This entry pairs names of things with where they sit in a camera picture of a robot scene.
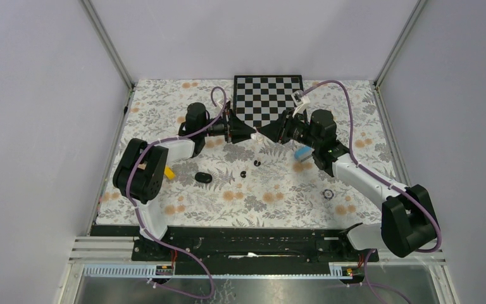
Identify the black oval earbud case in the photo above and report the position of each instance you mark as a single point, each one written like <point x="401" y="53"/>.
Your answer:
<point x="203" y="177"/>

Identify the floral patterned table mat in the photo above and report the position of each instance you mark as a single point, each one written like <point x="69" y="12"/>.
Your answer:
<point x="281" y="192"/>

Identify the yellow block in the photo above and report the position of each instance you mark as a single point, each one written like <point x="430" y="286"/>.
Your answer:
<point x="169" y="174"/>

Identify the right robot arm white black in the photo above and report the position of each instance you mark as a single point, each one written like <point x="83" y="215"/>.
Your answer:
<point x="408" y="222"/>

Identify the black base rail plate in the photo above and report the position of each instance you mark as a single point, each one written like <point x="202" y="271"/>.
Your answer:
<point x="212" y="246"/>

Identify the white earbud charging case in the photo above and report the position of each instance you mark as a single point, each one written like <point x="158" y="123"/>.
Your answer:
<point x="257" y="137"/>

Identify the black white checkerboard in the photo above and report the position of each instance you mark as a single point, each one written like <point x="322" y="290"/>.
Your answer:
<point x="261" y="99"/>

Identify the slotted grey cable duct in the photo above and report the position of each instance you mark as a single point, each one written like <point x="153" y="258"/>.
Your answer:
<point x="239" y="270"/>

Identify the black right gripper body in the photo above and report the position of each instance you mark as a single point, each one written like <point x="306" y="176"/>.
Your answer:
<point x="290" y="128"/>

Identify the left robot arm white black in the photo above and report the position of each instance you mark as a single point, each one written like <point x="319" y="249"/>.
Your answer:
<point x="141" y="170"/>

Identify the blue grey block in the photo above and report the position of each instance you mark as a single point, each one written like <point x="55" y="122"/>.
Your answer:
<point x="303" y="153"/>

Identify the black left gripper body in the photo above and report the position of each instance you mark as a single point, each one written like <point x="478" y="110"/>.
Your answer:
<point x="231" y="127"/>

